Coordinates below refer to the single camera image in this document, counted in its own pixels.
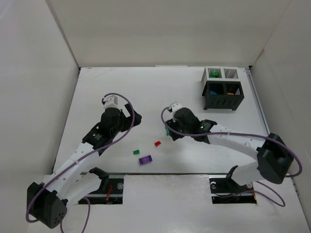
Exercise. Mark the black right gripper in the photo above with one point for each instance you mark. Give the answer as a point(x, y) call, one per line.
point(172, 133)

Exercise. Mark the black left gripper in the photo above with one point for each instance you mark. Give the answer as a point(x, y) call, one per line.
point(127, 117)

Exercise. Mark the purple lego brick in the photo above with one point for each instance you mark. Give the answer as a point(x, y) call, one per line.
point(145, 160)

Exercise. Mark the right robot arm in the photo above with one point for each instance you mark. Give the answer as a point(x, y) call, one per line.
point(271, 158)

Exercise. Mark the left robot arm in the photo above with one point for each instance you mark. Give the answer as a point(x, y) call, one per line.
point(48, 202)

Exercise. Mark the black slotted container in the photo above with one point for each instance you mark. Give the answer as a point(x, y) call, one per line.
point(222, 100)

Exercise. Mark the white slotted container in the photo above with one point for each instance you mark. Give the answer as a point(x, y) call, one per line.
point(224, 74)

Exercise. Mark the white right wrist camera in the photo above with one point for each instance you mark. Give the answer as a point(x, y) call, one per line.
point(174, 107)

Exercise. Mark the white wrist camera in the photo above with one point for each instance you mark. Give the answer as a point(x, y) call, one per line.
point(174, 107)
point(110, 102)

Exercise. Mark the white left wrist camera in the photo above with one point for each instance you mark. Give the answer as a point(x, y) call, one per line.
point(110, 102)

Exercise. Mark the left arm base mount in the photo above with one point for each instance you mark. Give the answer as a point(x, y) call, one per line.
point(110, 191)

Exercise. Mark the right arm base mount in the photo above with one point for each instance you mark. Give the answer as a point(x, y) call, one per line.
point(226, 191)

